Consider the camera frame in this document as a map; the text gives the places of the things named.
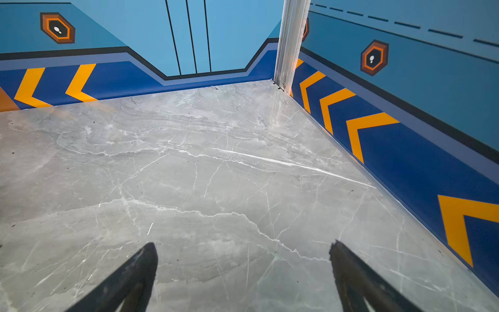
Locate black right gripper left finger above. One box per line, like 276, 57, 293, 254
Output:
68, 243, 158, 311

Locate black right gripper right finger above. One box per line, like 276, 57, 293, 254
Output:
330, 240, 421, 311

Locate silver aluminium corner post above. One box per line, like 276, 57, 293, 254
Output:
273, 0, 311, 94

